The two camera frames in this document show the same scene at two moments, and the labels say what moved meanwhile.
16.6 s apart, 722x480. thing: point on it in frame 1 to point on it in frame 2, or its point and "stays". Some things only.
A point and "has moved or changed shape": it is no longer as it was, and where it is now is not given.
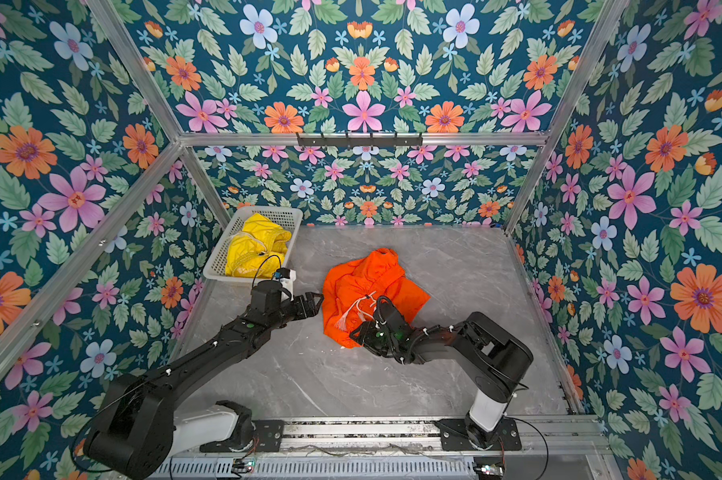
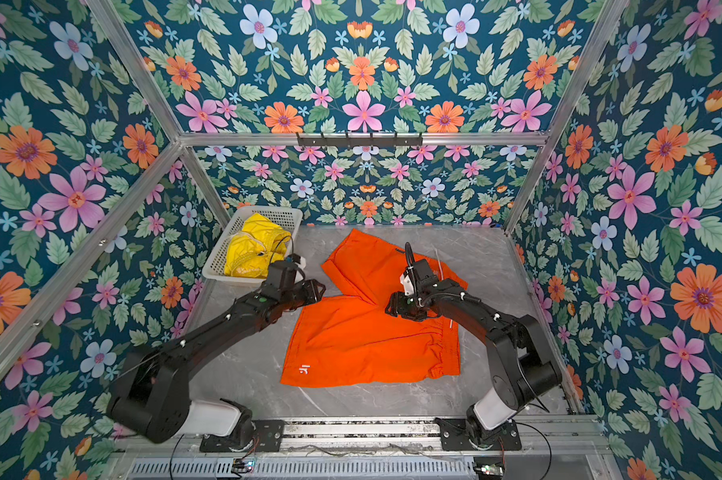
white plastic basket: (253, 242) stays
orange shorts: (352, 290) has moved or changed shape
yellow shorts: (258, 250) stays
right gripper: (365, 336) to (397, 300)
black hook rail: (360, 142) stays
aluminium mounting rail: (416, 438) stays
